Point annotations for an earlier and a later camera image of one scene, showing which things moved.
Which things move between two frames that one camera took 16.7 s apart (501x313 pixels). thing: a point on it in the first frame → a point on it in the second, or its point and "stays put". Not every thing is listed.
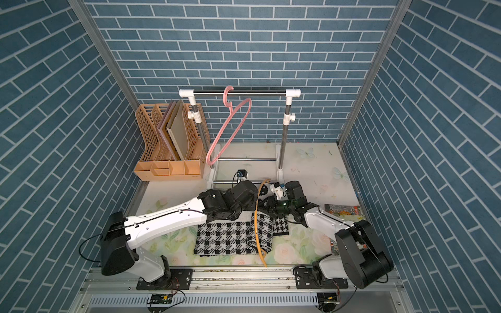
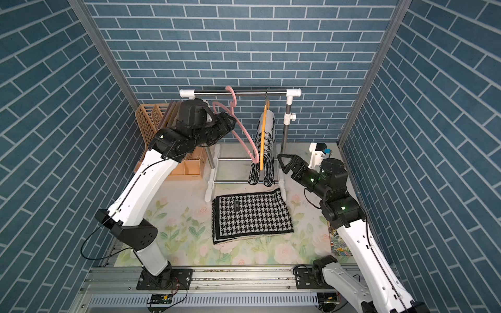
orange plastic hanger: x=256 y=225 → x=267 y=107
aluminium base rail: x=237 y=290 stays put
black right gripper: x=272 y=203 → x=297 y=162
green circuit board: x=162 y=298 stays put
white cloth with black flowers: x=265 y=227 → x=267 y=173
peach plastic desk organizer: x=156 y=162 stays put
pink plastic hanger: x=216 y=141 → x=232 y=113
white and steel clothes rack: x=211 y=153 stays put
